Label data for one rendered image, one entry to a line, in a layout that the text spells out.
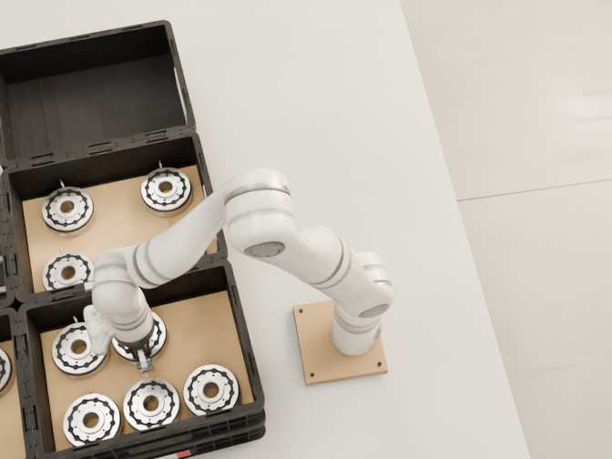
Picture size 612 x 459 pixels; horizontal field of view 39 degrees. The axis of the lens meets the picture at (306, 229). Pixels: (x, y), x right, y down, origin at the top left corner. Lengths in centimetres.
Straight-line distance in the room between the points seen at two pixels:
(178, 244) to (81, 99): 82
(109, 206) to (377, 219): 59
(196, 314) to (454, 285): 57
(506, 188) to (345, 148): 96
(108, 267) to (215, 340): 40
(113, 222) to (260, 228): 74
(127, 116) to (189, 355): 58
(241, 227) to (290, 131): 96
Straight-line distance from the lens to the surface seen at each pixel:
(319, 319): 183
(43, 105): 202
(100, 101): 200
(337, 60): 220
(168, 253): 126
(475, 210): 283
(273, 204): 114
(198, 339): 170
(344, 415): 179
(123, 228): 182
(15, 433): 171
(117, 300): 136
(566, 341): 271
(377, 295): 148
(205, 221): 124
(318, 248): 125
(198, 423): 155
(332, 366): 180
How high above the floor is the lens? 242
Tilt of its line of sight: 63 degrees down
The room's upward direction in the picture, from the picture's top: 3 degrees clockwise
